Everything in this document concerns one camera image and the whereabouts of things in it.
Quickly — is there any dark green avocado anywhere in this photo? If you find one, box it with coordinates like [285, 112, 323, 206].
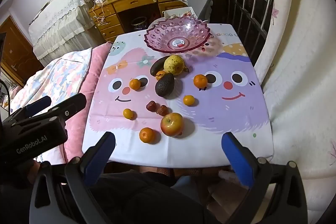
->
[155, 73, 175, 97]

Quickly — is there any pink plastic fruit bowl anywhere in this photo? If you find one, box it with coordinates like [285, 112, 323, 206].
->
[144, 16, 211, 53]

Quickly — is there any dried red fruit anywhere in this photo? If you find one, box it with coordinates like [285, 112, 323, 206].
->
[146, 101, 157, 112]
[157, 105, 169, 117]

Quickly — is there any white fluffy blanket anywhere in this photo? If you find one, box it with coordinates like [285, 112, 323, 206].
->
[255, 0, 335, 223]

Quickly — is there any yellow speckled pear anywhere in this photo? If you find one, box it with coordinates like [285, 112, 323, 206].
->
[163, 55, 185, 76]

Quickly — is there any mandarin behind avocado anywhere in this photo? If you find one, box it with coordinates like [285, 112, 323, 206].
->
[155, 71, 166, 81]

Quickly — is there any wooden desk with drawers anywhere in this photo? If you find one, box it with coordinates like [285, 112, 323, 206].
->
[89, 0, 185, 42]

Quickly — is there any dark overripe banana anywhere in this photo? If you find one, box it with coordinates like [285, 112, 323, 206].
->
[150, 56, 169, 76]

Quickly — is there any red yellow apple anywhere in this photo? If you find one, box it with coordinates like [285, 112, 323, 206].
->
[160, 113, 184, 137]

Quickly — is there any small mandarin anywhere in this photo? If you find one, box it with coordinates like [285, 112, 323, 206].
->
[122, 109, 134, 120]
[183, 95, 195, 106]

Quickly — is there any cartoon printed tablecloth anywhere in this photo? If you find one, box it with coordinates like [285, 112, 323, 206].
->
[82, 24, 274, 168]

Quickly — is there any white tray on chair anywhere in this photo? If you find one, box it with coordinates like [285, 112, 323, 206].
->
[163, 6, 197, 19]

